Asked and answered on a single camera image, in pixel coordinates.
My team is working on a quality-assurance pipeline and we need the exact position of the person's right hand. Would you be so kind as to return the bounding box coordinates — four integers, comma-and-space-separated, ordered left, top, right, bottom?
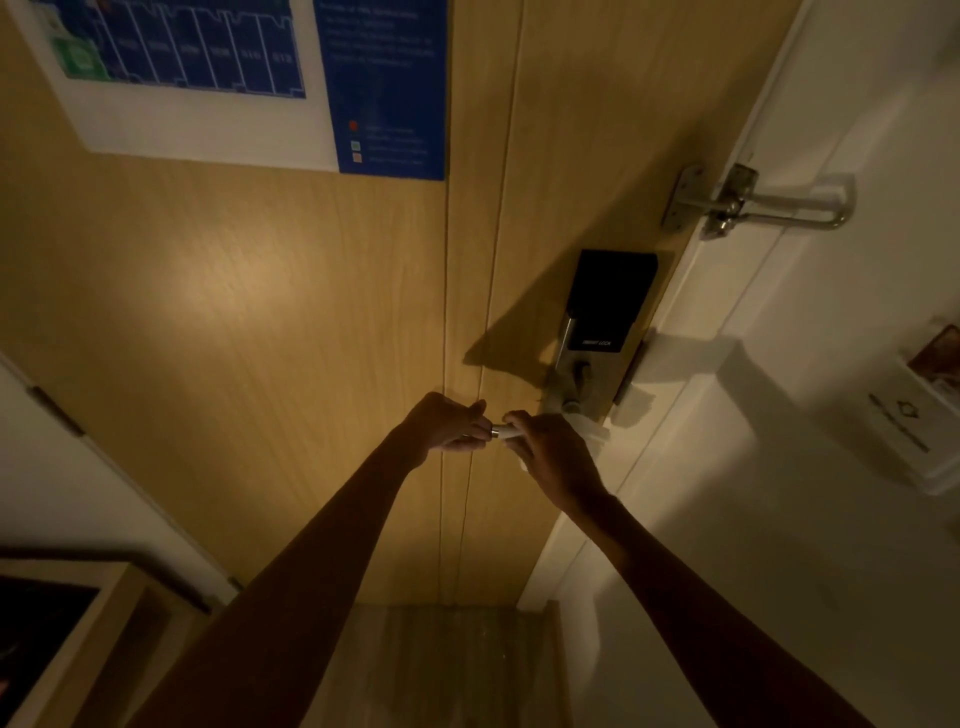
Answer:
500, 410, 609, 517

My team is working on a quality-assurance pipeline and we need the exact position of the person's left hand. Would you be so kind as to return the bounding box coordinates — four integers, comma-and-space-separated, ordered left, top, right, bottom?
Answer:
397, 392, 495, 470

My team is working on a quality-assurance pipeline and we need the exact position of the person's left forearm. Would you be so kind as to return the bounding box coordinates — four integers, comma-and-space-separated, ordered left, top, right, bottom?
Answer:
127, 442, 429, 728

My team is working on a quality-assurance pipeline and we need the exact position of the person's right forearm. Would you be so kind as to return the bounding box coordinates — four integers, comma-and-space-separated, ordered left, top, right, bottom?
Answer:
573, 491, 879, 728

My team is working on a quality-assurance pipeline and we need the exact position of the black silver door lock body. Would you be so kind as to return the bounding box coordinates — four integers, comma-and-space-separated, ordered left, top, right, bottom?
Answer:
543, 249, 660, 421

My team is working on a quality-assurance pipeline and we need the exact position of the light wooden door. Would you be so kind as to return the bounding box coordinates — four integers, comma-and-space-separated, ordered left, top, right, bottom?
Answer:
0, 0, 804, 609

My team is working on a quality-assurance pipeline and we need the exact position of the silver door guard latch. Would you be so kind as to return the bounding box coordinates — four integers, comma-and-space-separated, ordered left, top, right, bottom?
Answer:
661, 163, 856, 241

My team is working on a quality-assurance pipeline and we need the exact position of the dark lock edge plate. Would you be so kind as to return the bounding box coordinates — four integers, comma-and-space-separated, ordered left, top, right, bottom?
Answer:
613, 341, 648, 406

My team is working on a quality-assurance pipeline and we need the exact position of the white key card holder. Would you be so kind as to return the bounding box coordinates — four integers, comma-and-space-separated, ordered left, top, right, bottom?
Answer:
854, 352, 960, 496

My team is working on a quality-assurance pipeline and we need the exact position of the blue white floor plan poster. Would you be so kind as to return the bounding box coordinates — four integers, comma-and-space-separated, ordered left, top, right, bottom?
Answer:
26, 0, 450, 181

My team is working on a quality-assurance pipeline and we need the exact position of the wooden side table black top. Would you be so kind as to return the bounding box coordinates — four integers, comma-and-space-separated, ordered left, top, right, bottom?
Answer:
0, 560, 211, 728

